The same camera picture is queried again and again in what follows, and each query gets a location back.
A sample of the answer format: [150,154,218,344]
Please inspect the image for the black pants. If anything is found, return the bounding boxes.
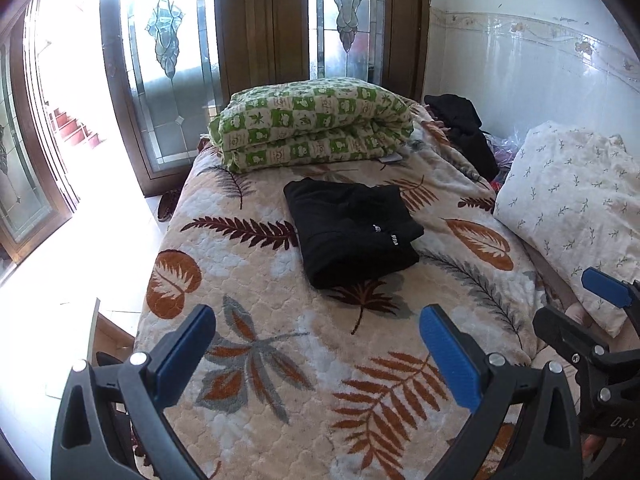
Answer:
[283,178,424,289]

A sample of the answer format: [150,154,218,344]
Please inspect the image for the right hand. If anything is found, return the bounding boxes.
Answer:
[582,434,606,460]

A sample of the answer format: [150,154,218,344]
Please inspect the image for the white wooden cabinet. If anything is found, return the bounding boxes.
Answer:
[87,298,134,366]

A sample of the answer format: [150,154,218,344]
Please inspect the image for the white floral pillow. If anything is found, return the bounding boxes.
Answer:
[494,122,639,337]

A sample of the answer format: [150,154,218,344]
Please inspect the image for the leaf pattern bed blanket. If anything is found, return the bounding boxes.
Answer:
[136,105,548,479]

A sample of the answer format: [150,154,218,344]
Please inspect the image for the brown patterned slipper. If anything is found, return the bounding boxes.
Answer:
[156,188,181,223]

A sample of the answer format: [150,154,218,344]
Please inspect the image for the black clothes pile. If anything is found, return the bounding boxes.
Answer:
[423,94,499,181]

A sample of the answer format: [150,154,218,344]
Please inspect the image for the green white folded quilt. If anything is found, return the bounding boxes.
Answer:
[209,77,413,174]

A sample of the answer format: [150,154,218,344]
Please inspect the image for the stained glass wooden door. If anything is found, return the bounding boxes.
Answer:
[99,0,430,196]

